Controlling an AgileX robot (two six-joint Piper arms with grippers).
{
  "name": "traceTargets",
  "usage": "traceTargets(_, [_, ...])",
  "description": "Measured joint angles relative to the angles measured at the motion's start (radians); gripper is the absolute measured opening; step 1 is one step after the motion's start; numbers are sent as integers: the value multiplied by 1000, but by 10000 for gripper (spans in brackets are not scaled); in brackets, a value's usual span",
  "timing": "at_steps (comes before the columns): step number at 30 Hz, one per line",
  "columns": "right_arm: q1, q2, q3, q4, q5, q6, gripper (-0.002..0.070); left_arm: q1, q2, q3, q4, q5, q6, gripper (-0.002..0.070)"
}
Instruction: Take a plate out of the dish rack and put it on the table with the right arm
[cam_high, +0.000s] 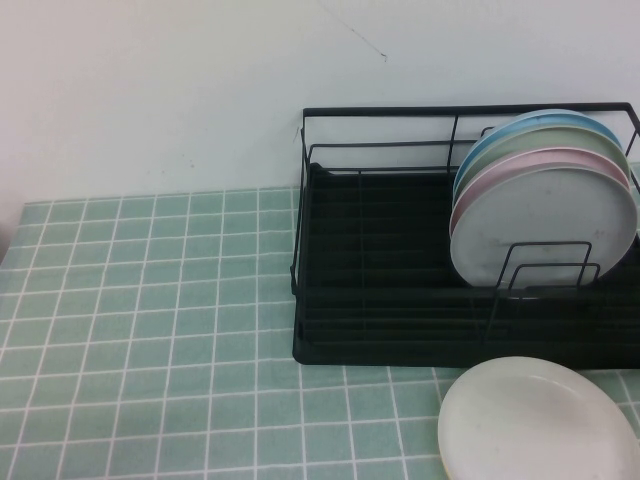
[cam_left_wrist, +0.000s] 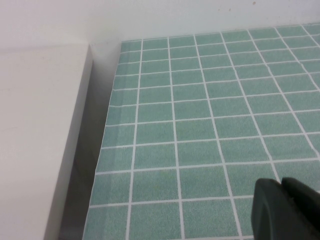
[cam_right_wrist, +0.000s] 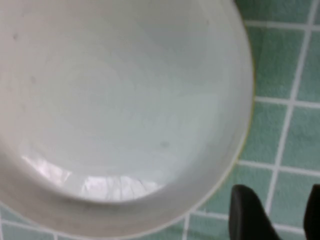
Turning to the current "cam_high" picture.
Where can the black drip tray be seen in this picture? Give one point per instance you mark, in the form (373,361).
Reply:
(380,250)

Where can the yellow plate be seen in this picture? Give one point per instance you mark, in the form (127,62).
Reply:
(448,473)

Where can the green checked tablecloth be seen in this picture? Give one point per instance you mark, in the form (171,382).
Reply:
(150,325)

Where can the blue plate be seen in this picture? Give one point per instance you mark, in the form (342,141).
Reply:
(565,119)

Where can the green plate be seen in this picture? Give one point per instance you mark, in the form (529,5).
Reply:
(575,139)

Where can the white plate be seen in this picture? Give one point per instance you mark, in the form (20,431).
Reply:
(525,425)

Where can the grey plate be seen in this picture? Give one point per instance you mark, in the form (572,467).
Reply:
(540,215)

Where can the pink plate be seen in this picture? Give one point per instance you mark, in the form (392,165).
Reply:
(545,159)

